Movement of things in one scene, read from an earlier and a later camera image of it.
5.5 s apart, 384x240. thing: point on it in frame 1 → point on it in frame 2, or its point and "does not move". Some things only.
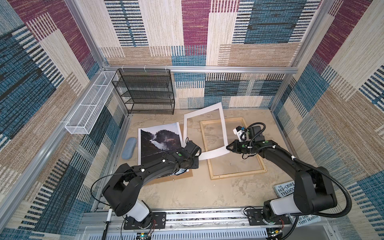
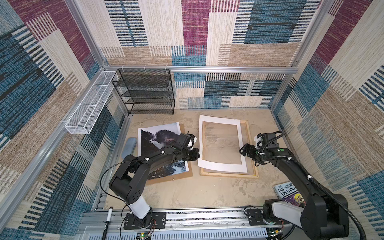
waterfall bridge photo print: (155, 141) does not move
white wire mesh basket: (82, 120) does not move
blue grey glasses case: (129, 148) does not move
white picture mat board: (221, 150) → (203, 163)
